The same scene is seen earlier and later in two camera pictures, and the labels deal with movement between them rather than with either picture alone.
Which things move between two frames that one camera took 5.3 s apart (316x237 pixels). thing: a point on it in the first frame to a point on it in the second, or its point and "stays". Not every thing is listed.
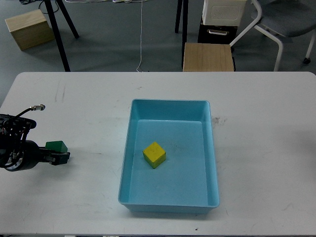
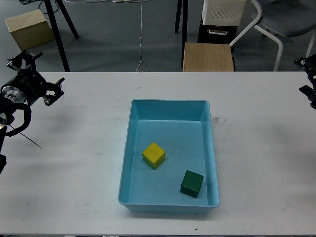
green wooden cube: (58, 145) to (191, 183)
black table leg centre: (184, 23) stays
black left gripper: (33, 154) to (28, 85)
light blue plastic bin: (186, 182) stays
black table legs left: (48, 7) stays
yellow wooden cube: (154, 155) stays
